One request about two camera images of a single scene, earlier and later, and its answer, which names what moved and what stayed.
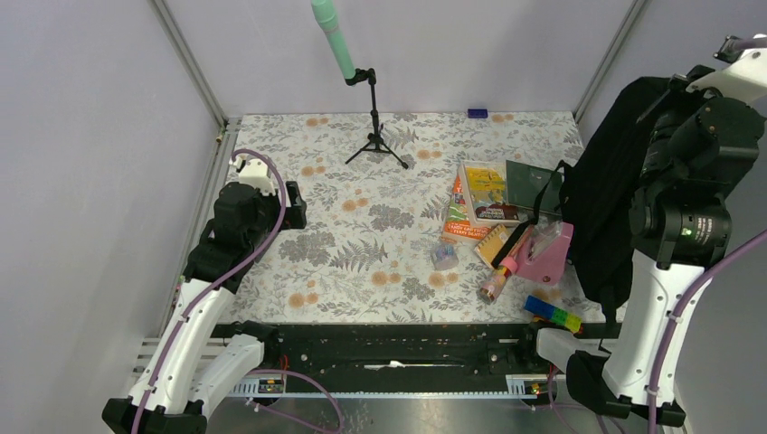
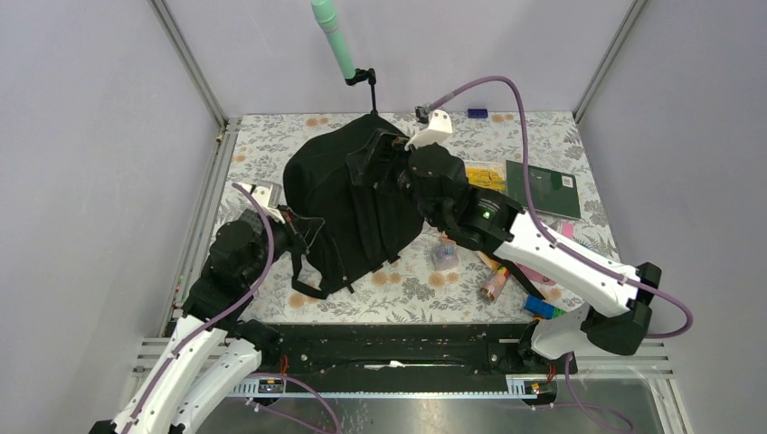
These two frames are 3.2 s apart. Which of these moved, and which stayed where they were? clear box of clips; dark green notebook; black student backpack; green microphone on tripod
Moved: black student backpack
Stayed: dark green notebook; green microphone on tripod; clear box of clips
